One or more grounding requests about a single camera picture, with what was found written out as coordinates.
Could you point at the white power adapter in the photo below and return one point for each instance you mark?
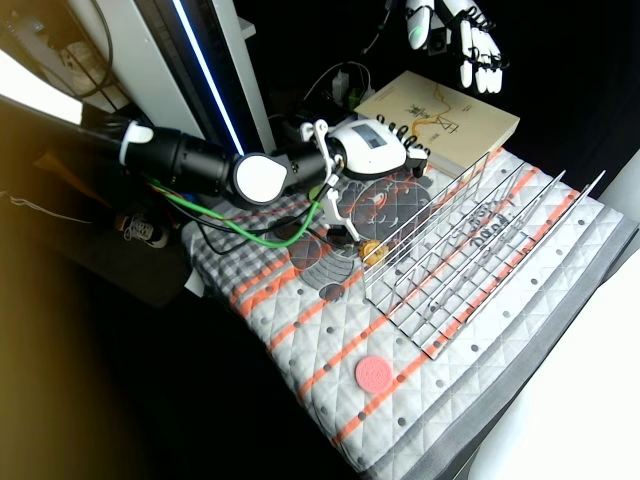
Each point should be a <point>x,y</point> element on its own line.
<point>342,82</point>

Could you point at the pink round toy cookie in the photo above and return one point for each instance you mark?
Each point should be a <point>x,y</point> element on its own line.
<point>374,374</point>

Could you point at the beige paperback book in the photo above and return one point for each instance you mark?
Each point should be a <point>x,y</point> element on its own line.
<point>475,115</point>

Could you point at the white robot body column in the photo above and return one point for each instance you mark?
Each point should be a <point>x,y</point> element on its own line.
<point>150,60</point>

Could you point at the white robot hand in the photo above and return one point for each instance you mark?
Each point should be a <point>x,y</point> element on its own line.
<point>466,72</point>
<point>370,150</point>

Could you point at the black sneaker with white laces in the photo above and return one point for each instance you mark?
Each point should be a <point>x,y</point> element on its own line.
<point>142,230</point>

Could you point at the yellow flower-shaped toy cookie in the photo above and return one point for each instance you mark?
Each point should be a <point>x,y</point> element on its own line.
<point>372,250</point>

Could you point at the grey quilt with bear print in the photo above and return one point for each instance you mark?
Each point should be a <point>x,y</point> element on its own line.
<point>450,380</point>

